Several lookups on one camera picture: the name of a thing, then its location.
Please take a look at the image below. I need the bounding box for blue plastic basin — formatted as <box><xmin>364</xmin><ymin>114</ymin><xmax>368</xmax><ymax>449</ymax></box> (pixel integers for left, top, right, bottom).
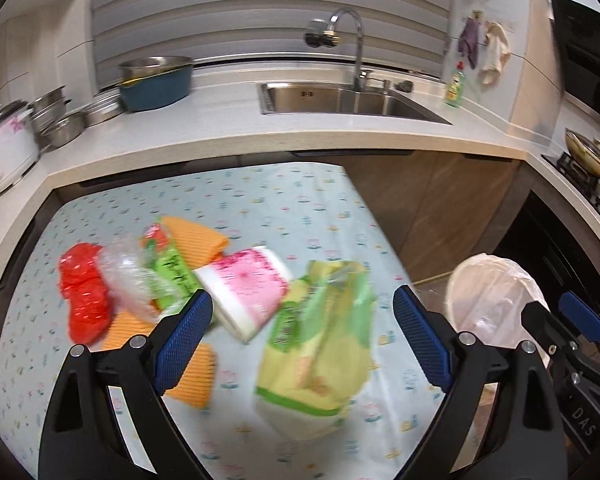
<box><xmin>119</xmin><ymin>65</ymin><xmax>193</xmax><ymax>112</ymax></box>

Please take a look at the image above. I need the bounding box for tall steel pot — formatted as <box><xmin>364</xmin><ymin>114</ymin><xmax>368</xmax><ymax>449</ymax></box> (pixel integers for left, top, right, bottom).
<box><xmin>30</xmin><ymin>87</ymin><xmax>73</xmax><ymax>126</ymax></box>

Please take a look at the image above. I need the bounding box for green drink carton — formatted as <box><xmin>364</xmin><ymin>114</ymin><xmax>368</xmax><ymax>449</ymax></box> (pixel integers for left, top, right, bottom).
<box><xmin>142</xmin><ymin>220</ymin><xmax>201</xmax><ymax>311</ymax></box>

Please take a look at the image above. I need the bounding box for black gas stove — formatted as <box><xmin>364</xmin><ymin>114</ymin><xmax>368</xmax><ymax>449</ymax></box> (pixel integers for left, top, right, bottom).
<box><xmin>541</xmin><ymin>150</ymin><xmax>600</xmax><ymax>241</ymax></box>

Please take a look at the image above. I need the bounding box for white rice cooker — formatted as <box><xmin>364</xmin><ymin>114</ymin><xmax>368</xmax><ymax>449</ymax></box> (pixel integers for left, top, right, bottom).
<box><xmin>0</xmin><ymin>100</ymin><xmax>41</xmax><ymax>197</ymax></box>

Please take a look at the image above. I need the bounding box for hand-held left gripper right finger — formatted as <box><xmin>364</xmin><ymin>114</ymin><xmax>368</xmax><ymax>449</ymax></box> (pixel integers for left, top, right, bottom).
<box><xmin>392</xmin><ymin>285</ymin><xmax>568</xmax><ymax>480</ymax></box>

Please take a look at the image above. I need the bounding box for red plastic bag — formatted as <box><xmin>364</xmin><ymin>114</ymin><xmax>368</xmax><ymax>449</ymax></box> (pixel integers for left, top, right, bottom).
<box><xmin>58</xmin><ymin>242</ymin><xmax>113</xmax><ymax>346</ymax></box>

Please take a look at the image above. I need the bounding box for pink and white paper package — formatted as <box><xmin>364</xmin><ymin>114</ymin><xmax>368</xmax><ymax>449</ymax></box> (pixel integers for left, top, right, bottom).
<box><xmin>194</xmin><ymin>246</ymin><xmax>293</xmax><ymax>345</ymax></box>

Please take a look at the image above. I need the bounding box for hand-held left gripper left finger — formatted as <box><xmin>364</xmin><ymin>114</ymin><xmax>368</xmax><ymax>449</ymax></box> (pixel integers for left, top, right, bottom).
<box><xmin>39</xmin><ymin>289</ymin><xmax>216</xmax><ymax>480</ymax></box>

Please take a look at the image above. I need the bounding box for brown kitchen cabinet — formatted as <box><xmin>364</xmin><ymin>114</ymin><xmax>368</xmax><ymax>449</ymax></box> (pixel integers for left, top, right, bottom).
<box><xmin>290</xmin><ymin>150</ymin><xmax>526</xmax><ymax>286</ymax></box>

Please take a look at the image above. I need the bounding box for beige hanging cloth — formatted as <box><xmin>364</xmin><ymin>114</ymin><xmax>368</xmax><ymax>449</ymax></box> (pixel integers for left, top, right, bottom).
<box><xmin>477</xmin><ymin>21</ymin><xmax>512</xmax><ymax>86</ymax></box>

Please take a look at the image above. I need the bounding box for white lined trash bin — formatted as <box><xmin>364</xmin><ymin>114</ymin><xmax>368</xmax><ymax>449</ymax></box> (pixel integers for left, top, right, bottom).
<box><xmin>445</xmin><ymin>255</ymin><xmax>551</xmax><ymax>376</ymax></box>

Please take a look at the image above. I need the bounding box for clear plastic bag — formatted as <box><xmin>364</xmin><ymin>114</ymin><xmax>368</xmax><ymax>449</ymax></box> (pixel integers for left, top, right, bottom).
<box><xmin>100</xmin><ymin>235</ymin><xmax>181</xmax><ymax>323</ymax></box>

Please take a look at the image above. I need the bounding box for black built-in oven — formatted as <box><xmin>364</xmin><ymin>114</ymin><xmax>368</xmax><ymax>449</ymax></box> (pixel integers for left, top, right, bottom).
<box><xmin>490</xmin><ymin>190</ymin><xmax>600</xmax><ymax>321</ymax></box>

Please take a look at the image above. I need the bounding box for black range hood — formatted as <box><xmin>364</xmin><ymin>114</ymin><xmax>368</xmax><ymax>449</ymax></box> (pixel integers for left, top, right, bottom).
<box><xmin>550</xmin><ymin>0</ymin><xmax>600</xmax><ymax>111</ymax></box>

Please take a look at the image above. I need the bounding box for floral printed tablecloth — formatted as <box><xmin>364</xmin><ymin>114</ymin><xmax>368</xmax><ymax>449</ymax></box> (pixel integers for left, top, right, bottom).
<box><xmin>0</xmin><ymin>160</ymin><xmax>476</xmax><ymax>480</ymax></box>

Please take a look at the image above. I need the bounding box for chrome kitchen faucet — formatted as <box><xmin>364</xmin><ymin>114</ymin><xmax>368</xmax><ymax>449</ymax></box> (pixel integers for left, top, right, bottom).
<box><xmin>304</xmin><ymin>7</ymin><xmax>376</xmax><ymax>93</ymax></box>

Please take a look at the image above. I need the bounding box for purple hanging cloth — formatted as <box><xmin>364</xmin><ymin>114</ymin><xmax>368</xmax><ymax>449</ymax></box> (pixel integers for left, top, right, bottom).
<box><xmin>457</xmin><ymin>16</ymin><xmax>482</xmax><ymax>70</ymax></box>

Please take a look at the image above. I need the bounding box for orange foam fruit net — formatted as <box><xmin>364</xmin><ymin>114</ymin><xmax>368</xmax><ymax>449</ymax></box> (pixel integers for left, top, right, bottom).
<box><xmin>101</xmin><ymin>310</ymin><xmax>217</xmax><ymax>408</ymax></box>
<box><xmin>140</xmin><ymin>216</ymin><xmax>230</xmax><ymax>266</ymax></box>

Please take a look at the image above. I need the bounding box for frying pan with lid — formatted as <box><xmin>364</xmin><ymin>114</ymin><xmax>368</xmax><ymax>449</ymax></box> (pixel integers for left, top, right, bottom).
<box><xmin>564</xmin><ymin>127</ymin><xmax>600</xmax><ymax>179</ymax></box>

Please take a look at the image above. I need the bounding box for stainless steel sink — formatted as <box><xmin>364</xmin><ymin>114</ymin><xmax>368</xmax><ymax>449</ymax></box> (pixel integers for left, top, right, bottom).
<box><xmin>259</xmin><ymin>82</ymin><xmax>453</xmax><ymax>126</ymax></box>

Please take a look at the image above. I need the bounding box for striped window blind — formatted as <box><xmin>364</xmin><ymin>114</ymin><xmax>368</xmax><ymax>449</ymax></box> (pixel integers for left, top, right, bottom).
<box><xmin>87</xmin><ymin>0</ymin><xmax>453</xmax><ymax>93</ymax></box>

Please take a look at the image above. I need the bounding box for large steel bowl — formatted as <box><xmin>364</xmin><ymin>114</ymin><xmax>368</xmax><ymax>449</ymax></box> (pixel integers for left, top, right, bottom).
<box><xmin>117</xmin><ymin>56</ymin><xmax>193</xmax><ymax>81</ymax></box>

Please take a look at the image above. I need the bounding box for yellow green plastic wrapper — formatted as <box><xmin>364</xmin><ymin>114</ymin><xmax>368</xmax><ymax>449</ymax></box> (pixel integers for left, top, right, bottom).
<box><xmin>254</xmin><ymin>260</ymin><xmax>378</xmax><ymax>433</ymax></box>

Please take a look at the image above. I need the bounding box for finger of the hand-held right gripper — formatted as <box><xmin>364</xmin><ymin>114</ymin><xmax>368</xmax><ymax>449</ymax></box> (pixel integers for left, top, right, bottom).
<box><xmin>522</xmin><ymin>302</ymin><xmax>589</xmax><ymax>357</ymax></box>
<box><xmin>559</xmin><ymin>291</ymin><xmax>600</xmax><ymax>357</ymax></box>

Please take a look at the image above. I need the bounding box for green dish soap bottle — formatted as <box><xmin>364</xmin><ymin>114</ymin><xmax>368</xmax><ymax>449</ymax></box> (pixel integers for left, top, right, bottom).
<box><xmin>444</xmin><ymin>61</ymin><xmax>467</xmax><ymax>107</ymax></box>

